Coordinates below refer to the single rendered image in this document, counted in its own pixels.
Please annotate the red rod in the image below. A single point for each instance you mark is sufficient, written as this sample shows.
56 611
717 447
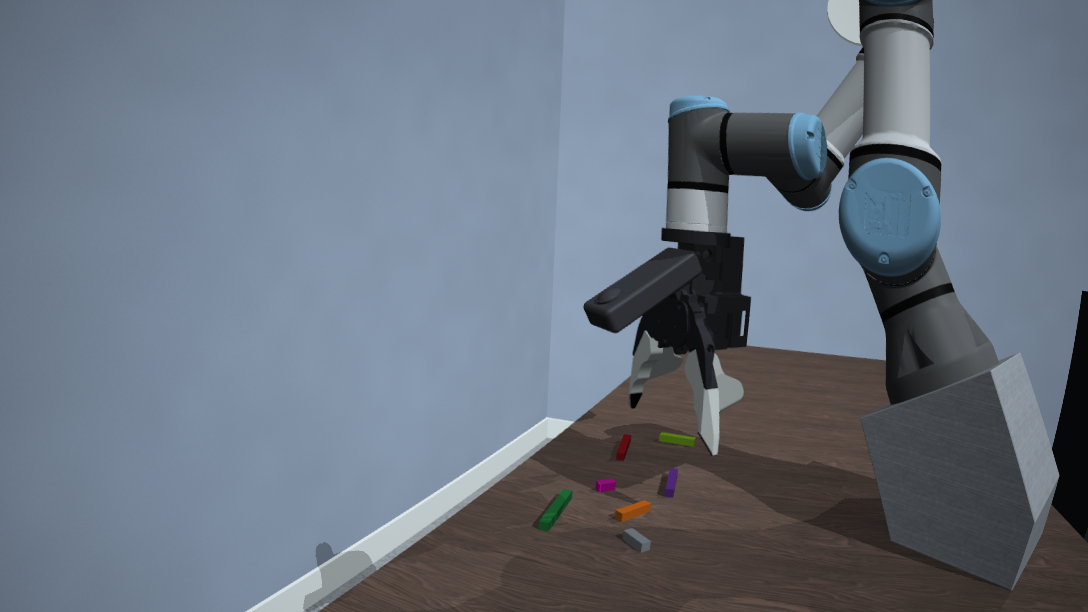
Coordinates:
622 450

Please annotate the purple rod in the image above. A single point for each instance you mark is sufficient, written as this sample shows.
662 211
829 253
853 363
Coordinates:
671 483

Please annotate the orange rectangular rod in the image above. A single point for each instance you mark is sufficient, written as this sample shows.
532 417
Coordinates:
632 511

